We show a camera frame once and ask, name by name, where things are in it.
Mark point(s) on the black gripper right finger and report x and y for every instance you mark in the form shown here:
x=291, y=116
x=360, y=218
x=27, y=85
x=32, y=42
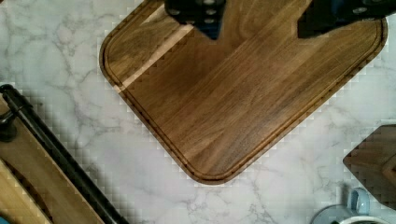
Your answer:
x=323, y=16

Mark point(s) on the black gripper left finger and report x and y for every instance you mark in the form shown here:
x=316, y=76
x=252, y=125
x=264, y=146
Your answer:
x=204, y=15

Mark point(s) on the light wooden drawer unit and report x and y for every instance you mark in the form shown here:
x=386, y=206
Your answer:
x=54, y=193

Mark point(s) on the dark wooden cutting board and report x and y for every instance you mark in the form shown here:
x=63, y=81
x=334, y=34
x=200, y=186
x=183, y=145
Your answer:
x=217, y=105

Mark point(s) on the dark wooden block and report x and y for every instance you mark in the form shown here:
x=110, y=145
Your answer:
x=373, y=163

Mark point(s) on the light blue mug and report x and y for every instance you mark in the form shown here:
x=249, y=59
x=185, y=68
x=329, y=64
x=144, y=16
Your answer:
x=355, y=211

